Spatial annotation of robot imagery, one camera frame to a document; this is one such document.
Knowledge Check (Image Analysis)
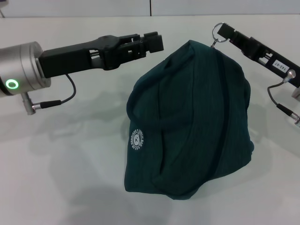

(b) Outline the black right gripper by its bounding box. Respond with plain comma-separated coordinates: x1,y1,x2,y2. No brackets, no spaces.
217,22,300,89

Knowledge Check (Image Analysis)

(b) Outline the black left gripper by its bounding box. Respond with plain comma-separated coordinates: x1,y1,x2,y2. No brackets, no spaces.
38,31,158,79

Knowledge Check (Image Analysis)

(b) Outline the dark teal lunch bag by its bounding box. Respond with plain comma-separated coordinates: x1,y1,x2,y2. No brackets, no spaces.
123,39,255,201

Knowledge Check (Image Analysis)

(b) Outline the silver zipper pull ring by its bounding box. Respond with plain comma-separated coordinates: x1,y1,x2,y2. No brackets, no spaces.
211,21,232,48

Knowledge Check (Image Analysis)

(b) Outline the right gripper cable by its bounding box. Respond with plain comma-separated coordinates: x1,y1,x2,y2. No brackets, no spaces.
267,78,300,128

